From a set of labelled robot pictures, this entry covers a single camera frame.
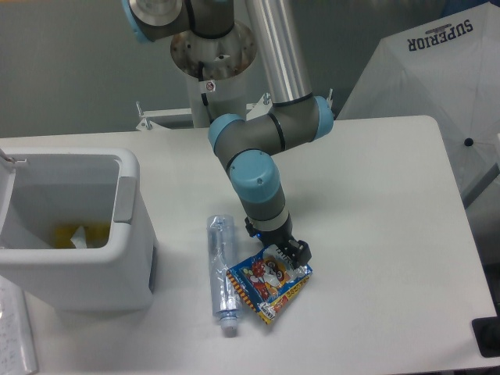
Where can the white metal bracket with bolts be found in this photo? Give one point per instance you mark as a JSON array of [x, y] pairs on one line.
[[166, 118]]

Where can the black device at table edge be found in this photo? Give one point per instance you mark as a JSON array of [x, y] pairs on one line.
[[486, 331]]

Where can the crushed clear plastic bottle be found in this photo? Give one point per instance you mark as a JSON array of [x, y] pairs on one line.
[[222, 255]]

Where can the colourful snack wrapper bag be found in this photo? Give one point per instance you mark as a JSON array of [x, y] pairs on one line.
[[267, 281]]

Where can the white plastic trash can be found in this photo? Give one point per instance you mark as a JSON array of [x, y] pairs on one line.
[[42, 188]]

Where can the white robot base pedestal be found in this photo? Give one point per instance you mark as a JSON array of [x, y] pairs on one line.
[[215, 71]]

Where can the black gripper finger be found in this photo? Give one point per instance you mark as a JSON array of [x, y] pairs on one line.
[[296, 252]]

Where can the white umbrella with lettering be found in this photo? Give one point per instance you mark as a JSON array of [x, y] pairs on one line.
[[447, 69]]

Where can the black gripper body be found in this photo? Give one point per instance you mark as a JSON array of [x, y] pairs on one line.
[[280, 233]]

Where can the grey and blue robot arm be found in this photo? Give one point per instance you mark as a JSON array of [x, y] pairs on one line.
[[245, 148]]

